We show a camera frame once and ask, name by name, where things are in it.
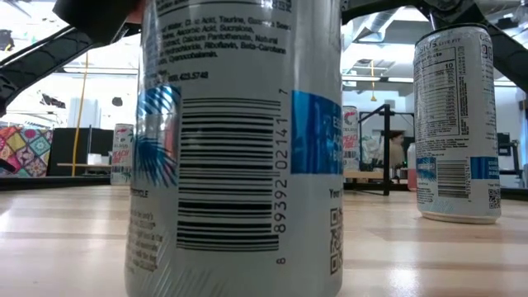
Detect person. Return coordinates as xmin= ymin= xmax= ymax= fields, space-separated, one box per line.
xmin=387 ymin=130 xmax=408 ymax=181

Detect round silver air duct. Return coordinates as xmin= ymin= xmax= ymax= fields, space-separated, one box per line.
xmin=342 ymin=7 xmax=403 ymax=49

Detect black aluminium rig frame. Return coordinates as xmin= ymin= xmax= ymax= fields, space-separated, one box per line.
xmin=499 ymin=186 xmax=528 ymax=203
xmin=0 ymin=175 xmax=129 ymax=192

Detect long ceiling light strip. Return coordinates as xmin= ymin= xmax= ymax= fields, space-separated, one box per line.
xmin=342 ymin=75 xmax=528 ymax=88
xmin=61 ymin=65 xmax=139 ymax=77

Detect black monitor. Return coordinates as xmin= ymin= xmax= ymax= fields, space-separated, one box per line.
xmin=497 ymin=132 xmax=512 ymax=158

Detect white box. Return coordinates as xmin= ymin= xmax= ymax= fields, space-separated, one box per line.
xmin=87 ymin=153 xmax=111 ymax=167

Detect white column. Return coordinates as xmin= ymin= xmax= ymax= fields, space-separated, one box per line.
xmin=67 ymin=97 xmax=103 ymax=130

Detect white can black lid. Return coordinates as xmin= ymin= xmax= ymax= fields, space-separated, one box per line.
xmin=413 ymin=23 xmax=502 ymax=225
xmin=342 ymin=106 xmax=360 ymax=172

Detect pink white Spindrift can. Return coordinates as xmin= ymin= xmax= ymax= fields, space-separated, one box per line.
xmin=407 ymin=142 xmax=417 ymax=191

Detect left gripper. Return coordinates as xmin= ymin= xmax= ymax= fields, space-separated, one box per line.
xmin=53 ymin=0 xmax=144 ymax=45

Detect wooden shelf black metal legs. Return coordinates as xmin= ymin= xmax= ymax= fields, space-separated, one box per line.
xmin=342 ymin=103 xmax=416 ymax=197

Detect colourful patterned quilt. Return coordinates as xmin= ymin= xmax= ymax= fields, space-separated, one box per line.
xmin=0 ymin=125 xmax=54 ymax=178

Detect black monitor stand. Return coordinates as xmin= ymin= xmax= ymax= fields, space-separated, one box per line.
xmin=509 ymin=139 xmax=521 ymax=172

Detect white peach vibe can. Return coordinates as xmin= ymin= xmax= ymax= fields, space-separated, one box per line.
xmin=110 ymin=123 xmax=135 ymax=186

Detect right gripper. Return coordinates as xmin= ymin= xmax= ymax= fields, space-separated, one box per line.
xmin=341 ymin=0 xmax=488 ymax=30

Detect black desk partition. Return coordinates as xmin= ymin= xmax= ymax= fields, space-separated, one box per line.
xmin=46 ymin=126 xmax=115 ymax=178

